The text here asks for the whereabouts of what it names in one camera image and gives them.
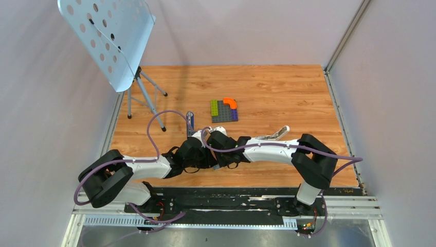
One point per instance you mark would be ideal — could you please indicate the blue black stapler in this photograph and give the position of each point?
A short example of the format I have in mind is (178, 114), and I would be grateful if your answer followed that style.
(190, 125)

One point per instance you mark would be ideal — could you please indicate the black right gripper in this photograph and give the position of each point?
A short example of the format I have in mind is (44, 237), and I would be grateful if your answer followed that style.
(221, 162)

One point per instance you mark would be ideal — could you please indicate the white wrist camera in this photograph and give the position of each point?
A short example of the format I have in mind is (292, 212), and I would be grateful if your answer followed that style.
(198, 135)
(219, 129)

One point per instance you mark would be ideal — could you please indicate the blue building brick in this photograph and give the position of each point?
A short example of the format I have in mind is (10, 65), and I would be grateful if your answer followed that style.
(234, 115)

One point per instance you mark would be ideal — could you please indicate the white stapler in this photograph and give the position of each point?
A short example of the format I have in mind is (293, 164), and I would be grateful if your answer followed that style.
(277, 135)

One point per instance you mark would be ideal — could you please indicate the light blue music stand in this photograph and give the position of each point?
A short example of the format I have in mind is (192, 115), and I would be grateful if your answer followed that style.
(115, 34)

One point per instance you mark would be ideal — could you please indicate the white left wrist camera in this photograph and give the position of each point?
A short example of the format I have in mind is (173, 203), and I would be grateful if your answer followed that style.
(198, 135)

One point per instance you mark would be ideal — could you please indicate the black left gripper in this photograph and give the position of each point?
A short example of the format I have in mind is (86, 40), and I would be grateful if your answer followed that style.
(208, 160)

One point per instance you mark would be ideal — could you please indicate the grey building baseplate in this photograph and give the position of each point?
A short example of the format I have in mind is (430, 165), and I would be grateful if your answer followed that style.
(224, 113)

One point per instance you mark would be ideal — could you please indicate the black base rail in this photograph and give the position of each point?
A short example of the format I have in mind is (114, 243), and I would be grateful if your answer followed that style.
(234, 208)

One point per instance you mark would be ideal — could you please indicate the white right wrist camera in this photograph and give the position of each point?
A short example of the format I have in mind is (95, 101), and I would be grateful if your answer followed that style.
(219, 129)

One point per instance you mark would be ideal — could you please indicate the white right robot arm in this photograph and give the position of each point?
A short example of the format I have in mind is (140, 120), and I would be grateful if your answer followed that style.
(313, 160)

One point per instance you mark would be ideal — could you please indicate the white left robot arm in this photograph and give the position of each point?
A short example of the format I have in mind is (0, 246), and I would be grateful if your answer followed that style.
(112, 177)

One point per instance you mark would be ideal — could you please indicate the green building brick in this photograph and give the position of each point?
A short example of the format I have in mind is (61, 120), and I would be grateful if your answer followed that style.
(214, 108)

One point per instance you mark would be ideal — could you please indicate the orange curved brick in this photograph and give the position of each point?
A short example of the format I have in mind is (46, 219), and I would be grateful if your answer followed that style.
(230, 102)

